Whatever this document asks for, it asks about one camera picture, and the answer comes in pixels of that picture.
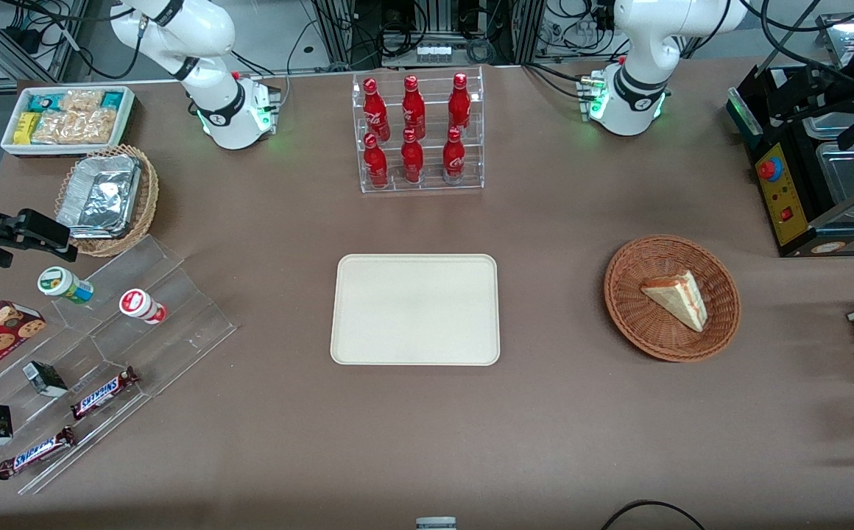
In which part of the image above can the triangular sandwich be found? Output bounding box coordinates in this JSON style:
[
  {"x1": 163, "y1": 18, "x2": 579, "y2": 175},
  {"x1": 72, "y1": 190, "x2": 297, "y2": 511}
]
[{"x1": 640, "y1": 269, "x2": 709, "y2": 333}]

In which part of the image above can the light wicker basket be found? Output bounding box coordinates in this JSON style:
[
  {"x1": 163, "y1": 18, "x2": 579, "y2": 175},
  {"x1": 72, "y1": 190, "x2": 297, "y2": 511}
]
[{"x1": 54, "y1": 144, "x2": 160, "y2": 258}]

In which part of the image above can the brown wicker basket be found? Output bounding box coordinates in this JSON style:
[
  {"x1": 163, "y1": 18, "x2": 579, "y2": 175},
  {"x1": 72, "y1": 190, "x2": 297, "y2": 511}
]
[{"x1": 604, "y1": 234, "x2": 742, "y2": 363}]

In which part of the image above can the beige rectangular tray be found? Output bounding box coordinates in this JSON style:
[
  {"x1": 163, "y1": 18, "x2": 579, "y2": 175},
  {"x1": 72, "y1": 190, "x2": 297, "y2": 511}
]
[{"x1": 330, "y1": 254, "x2": 501, "y2": 367}]

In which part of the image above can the green label yogurt bottle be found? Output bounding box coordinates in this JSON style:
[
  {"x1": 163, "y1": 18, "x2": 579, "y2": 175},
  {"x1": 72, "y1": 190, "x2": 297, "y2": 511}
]
[{"x1": 37, "y1": 266, "x2": 95, "y2": 305}]

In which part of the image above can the aluminium foil container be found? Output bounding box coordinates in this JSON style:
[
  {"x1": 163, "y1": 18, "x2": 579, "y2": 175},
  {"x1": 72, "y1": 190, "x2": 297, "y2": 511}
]
[{"x1": 56, "y1": 154, "x2": 143, "y2": 239}]

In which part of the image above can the white snack bin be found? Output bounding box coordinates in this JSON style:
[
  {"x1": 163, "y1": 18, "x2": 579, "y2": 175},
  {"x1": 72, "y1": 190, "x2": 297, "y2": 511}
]
[{"x1": 1, "y1": 85, "x2": 136, "y2": 158}]

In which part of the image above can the yellow snack pack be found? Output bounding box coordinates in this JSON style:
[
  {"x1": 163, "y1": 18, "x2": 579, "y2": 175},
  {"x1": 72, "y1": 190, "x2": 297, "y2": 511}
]
[{"x1": 13, "y1": 112, "x2": 42, "y2": 146}]

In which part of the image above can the clear rice cracker pack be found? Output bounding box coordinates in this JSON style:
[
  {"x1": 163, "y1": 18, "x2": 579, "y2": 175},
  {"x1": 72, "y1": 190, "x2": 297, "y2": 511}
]
[
  {"x1": 59, "y1": 89, "x2": 105, "y2": 113},
  {"x1": 32, "y1": 110, "x2": 79, "y2": 145},
  {"x1": 74, "y1": 108, "x2": 118, "y2": 145}
]

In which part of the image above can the red label yogurt bottle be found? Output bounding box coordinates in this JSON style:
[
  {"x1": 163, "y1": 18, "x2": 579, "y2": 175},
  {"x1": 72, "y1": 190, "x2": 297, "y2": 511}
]
[{"x1": 119, "y1": 289, "x2": 168, "y2": 325}]

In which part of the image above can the black machine with yellow panel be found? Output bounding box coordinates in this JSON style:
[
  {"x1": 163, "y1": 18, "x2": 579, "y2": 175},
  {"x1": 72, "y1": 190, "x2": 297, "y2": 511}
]
[{"x1": 726, "y1": 11, "x2": 854, "y2": 258}]

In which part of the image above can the clear acrylic stepped display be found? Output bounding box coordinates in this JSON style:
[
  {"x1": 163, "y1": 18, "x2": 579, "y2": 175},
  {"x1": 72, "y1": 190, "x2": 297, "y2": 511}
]
[{"x1": 0, "y1": 234, "x2": 239, "y2": 496}]

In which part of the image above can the snickers bar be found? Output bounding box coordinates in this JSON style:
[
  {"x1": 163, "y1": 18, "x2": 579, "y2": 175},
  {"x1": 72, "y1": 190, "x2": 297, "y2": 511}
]
[
  {"x1": 70, "y1": 367, "x2": 139, "y2": 421},
  {"x1": 0, "y1": 426, "x2": 77, "y2": 481}
]

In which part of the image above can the red cola bottle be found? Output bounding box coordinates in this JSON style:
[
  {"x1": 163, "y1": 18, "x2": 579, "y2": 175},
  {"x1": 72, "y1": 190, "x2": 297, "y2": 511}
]
[
  {"x1": 400, "y1": 129, "x2": 426, "y2": 184},
  {"x1": 363, "y1": 132, "x2": 390, "y2": 189},
  {"x1": 362, "y1": 78, "x2": 390, "y2": 142},
  {"x1": 442, "y1": 127, "x2": 467, "y2": 182},
  {"x1": 448, "y1": 72, "x2": 472, "y2": 133},
  {"x1": 401, "y1": 75, "x2": 427, "y2": 139}
]

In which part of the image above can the clear acrylic bottle rack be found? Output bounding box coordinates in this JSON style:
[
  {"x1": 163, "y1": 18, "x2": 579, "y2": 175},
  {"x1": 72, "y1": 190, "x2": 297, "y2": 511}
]
[{"x1": 352, "y1": 66, "x2": 486, "y2": 195}]

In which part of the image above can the black cable loop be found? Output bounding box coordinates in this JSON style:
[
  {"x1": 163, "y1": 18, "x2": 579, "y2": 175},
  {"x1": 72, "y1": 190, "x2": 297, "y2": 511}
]
[{"x1": 601, "y1": 500, "x2": 707, "y2": 530}]

